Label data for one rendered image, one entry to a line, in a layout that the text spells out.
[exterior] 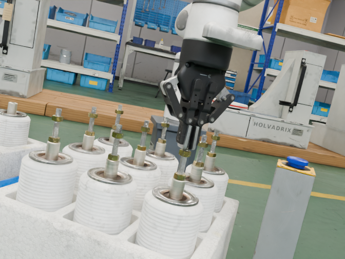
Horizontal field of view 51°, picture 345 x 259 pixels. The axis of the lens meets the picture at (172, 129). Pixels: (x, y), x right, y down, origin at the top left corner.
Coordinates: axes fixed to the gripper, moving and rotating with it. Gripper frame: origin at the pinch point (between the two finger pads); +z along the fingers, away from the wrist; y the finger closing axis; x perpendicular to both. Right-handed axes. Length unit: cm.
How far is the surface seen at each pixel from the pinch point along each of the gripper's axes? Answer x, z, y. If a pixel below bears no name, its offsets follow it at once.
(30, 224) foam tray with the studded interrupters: -8.8, 18.5, 19.7
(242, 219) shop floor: -44, 35, -55
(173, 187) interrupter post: 0.5, 8.3, 1.0
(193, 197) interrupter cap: 0.7, 9.7, -2.8
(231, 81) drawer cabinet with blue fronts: -449, -12, -333
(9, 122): -49, 11, 22
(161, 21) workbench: -548, -89, -232
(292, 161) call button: -0.5, 2.7, -23.9
